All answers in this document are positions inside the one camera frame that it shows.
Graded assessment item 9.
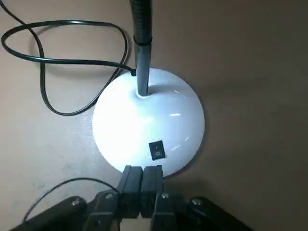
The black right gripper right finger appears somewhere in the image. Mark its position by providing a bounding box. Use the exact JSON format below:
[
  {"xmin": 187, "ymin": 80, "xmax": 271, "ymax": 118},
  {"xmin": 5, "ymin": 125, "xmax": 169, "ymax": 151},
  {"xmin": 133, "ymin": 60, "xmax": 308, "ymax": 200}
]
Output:
[{"xmin": 141, "ymin": 165, "xmax": 253, "ymax": 231}]

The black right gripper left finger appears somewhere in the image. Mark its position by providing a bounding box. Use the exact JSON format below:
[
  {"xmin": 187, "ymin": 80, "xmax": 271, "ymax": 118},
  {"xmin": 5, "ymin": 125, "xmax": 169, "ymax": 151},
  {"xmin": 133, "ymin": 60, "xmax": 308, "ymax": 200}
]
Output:
[{"xmin": 13, "ymin": 165, "xmax": 145, "ymax": 231}]

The black rocker switch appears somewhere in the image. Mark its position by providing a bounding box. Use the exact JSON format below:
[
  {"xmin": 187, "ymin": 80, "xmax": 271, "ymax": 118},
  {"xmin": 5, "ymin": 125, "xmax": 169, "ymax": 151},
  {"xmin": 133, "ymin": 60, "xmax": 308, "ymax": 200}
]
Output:
[{"xmin": 148, "ymin": 141, "xmax": 167, "ymax": 161}]

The white desk lamp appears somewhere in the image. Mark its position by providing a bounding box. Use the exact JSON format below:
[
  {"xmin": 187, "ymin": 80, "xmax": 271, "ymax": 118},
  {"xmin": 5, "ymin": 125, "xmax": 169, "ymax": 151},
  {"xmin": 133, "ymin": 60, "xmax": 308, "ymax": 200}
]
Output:
[{"xmin": 92, "ymin": 0, "xmax": 206, "ymax": 178}]

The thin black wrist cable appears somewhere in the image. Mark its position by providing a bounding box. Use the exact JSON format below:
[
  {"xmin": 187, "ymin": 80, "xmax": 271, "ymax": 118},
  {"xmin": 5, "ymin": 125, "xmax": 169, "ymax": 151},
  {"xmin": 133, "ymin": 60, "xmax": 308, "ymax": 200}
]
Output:
[{"xmin": 23, "ymin": 177, "xmax": 121, "ymax": 223}]

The black lamp power cable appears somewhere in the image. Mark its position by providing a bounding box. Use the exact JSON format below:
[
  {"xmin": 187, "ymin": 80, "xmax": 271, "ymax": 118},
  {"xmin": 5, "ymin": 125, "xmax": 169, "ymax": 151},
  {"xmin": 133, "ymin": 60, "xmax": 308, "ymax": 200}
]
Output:
[{"xmin": 0, "ymin": 0, "xmax": 137, "ymax": 116}]

